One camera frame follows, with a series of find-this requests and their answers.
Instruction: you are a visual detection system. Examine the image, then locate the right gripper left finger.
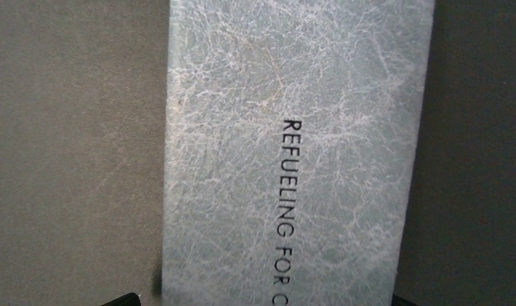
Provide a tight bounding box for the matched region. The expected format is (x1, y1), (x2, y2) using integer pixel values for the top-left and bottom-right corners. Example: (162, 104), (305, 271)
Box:
(102, 293), (141, 306)

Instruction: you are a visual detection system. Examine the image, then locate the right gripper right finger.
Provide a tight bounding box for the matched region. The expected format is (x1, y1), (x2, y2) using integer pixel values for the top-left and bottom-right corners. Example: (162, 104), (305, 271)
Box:
(392, 295), (418, 306)

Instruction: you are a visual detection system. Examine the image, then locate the blue-grey glasses case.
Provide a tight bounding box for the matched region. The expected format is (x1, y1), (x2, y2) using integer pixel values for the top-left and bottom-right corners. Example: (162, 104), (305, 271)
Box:
(161, 0), (435, 305)

